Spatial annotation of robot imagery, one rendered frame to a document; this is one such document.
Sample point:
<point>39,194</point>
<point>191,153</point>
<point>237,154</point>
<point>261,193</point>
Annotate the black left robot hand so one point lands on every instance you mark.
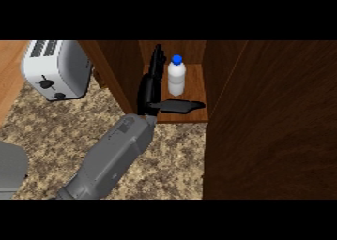
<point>147,90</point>

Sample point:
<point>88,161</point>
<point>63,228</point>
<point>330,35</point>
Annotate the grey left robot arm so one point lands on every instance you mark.
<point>112,156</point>

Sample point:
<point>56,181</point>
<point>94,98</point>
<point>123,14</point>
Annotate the brown wooden cabinet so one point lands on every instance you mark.
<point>121,68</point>

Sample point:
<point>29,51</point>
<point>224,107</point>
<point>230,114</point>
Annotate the dark brown cabinet door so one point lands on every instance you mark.
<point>282,125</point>

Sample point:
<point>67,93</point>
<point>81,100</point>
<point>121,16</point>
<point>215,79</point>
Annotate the white bottle with blue cap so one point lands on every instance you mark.
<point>177,76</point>

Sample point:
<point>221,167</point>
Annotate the white toaster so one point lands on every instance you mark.
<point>56,72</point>

